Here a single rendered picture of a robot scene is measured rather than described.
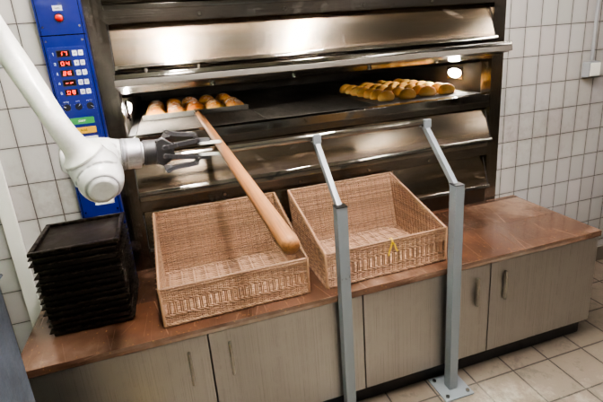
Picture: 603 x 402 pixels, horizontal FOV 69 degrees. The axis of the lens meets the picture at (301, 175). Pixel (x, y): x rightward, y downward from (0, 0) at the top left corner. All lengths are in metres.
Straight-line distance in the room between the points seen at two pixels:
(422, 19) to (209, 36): 1.01
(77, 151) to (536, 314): 2.04
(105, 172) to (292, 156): 1.10
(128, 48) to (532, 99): 2.06
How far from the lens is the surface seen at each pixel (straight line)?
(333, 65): 1.91
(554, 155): 2.94
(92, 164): 1.15
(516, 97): 2.65
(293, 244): 0.65
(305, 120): 2.04
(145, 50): 1.92
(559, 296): 2.45
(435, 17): 2.33
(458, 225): 1.80
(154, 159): 1.33
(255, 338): 1.73
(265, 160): 2.02
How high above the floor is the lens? 1.51
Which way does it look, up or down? 17 degrees down
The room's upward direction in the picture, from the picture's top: 4 degrees counter-clockwise
